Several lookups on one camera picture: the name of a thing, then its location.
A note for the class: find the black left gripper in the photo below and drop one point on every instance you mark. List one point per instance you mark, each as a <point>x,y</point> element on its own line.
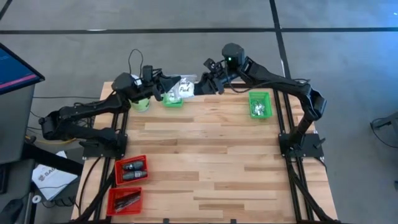
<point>149,90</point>

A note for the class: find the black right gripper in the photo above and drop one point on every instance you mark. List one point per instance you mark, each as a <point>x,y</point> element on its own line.
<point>225,77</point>

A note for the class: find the green plastic basket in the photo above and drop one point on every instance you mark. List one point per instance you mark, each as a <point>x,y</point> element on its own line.
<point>172,104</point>
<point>253,95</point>

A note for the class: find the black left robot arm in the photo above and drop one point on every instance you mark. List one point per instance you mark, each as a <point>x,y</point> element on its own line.
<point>87,115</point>

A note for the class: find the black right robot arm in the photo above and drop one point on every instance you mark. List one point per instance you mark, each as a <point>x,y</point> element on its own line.
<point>280,84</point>

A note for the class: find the green disinfecting wipes canister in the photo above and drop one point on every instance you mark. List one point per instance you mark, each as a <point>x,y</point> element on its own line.
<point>140,104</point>

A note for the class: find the red plastic basket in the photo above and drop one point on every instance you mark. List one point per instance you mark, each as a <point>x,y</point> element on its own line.
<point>110,208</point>
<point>119,174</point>

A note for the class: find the black beam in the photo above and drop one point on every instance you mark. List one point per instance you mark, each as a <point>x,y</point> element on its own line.
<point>53,158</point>

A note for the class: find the white printed booklet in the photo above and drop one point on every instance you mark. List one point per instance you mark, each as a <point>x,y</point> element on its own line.
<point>51,183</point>

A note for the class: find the monitor with blue screen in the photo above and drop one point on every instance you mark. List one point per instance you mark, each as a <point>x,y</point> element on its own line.
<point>15,70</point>

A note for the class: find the grey cabinet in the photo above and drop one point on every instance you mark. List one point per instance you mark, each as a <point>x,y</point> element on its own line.
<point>15,124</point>

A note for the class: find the white tape roll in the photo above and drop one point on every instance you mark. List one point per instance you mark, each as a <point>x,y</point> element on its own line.
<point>37,198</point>

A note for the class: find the black floor stand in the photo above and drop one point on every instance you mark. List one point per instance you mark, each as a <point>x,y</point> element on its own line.
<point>385,123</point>

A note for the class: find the black chair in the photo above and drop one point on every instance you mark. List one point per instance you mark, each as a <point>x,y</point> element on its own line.
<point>9,211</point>

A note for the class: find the black aluminium table frame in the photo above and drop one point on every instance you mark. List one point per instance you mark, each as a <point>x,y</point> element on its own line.
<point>202,85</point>

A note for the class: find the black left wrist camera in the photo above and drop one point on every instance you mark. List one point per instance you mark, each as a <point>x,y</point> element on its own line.
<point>147,74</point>

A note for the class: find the black frame clamp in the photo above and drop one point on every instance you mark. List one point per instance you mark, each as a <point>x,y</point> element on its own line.
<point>233,221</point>
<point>166,221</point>

